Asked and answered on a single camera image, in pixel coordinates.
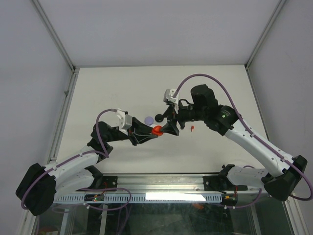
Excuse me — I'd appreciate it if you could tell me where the aluminium frame post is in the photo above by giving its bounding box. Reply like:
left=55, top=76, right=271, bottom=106
left=245, top=0, right=288, bottom=71
left=30, top=0, right=76, bottom=71

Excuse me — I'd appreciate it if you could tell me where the white slotted cable duct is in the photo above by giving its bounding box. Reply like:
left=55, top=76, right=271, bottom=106
left=54, top=192, right=222, bottom=204

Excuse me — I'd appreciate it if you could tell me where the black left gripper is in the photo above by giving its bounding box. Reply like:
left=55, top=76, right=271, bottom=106
left=105, top=118, right=158, bottom=146

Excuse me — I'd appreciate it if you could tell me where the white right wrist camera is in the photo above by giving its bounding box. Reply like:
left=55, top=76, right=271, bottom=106
left=163, top=89, right=179, bottom=112

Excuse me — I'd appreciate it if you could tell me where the aluminium mounting rail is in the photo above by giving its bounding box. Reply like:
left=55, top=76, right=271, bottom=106
left=103, top=173, right=258, bottom=193

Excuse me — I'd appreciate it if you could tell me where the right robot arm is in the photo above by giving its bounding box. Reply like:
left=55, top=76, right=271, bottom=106
left=161, top=85, right=307, bottom=201

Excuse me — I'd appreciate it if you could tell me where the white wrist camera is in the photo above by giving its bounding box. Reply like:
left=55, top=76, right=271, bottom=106
left=163, top=89, right=179, bottom=112
left=115, top=109, right=133, bottom=135

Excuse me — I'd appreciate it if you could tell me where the aluminium frame post left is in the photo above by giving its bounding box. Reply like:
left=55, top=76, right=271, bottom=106
left=30, top=0, right=76, bottom=71

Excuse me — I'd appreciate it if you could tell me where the aluminium frame post right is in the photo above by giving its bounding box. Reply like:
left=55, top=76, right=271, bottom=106
left=245, top=0, right=288, bottom=71

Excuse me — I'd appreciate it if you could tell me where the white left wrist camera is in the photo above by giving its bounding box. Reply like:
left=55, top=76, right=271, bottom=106
left=115, top=109, right=133, bottom=135

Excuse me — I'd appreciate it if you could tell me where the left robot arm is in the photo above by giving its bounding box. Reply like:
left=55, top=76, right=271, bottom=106
left=16, top=117, right=162, bottom=216

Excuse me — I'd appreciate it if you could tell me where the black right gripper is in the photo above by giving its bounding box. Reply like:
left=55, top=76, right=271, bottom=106
left=159, top=99, right=207, bottom=135

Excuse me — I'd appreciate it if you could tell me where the orange round charging case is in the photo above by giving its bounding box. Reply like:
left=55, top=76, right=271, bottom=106
left=151, top=125, right=163, bottom=137

